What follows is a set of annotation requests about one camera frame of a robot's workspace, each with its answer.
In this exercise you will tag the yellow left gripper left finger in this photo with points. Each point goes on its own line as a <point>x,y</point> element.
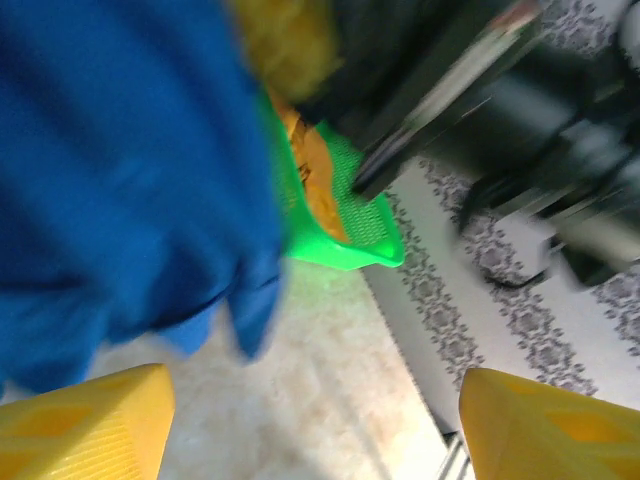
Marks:
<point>85,435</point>

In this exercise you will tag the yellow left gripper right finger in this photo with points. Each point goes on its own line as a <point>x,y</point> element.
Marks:
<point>555,435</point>

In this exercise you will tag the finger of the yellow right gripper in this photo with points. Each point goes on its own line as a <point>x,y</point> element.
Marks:
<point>290,45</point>

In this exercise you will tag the blue printed t-shirt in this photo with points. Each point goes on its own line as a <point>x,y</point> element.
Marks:
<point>125,175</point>

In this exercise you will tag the orange cloth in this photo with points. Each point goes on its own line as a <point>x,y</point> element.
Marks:
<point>320,190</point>

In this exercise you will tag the green plastic basket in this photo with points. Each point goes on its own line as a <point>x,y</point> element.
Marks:
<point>360,240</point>

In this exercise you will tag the aluminium table side rail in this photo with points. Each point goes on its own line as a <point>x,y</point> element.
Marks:
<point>452,465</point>

